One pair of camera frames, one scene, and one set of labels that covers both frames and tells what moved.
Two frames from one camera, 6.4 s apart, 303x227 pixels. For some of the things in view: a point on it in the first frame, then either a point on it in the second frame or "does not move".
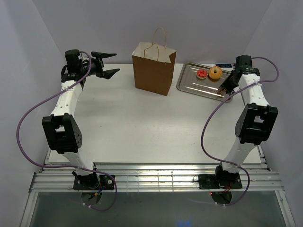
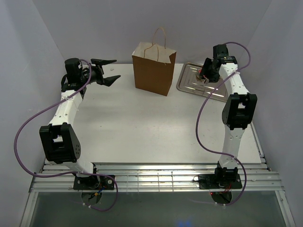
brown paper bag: x=154 y=64 does not move
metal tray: x=199 y=80 does not move
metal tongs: x=226 y=96 to x=205 y=80
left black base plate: x=93 y=182 does not move
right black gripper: x=226 y=85 to x=212 y=78
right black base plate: x=221 y=181 does not move
